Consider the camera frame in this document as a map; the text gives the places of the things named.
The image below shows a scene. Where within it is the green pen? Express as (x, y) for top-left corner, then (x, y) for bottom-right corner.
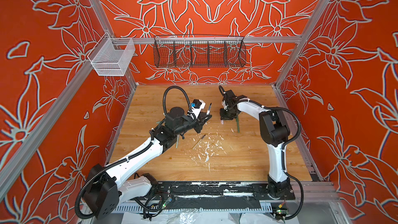
(176, 135), (180, 149)
(235, 116), (240, 133)

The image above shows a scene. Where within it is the pink pen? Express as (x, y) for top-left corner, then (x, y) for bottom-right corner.
(206, 103), (212, 116)

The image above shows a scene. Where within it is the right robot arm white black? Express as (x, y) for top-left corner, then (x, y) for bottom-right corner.
(219, 86), (304, 222)

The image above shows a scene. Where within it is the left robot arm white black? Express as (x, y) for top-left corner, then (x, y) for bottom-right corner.
(74, 86), (212, 219)

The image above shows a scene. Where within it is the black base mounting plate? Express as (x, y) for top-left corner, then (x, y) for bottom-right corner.
(124, 181), (296, 201)

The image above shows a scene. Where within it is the clear plastic bin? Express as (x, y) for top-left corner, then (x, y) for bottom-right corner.
(88, 33), (136, 76)

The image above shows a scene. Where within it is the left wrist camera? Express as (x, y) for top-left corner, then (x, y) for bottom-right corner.
(190, 99), (206, 115)

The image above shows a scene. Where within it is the black wire basket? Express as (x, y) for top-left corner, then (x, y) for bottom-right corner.
(153, 34), (247, 68)

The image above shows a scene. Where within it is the grey cable duct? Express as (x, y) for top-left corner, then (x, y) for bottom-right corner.
(111, 202), (273, 214)

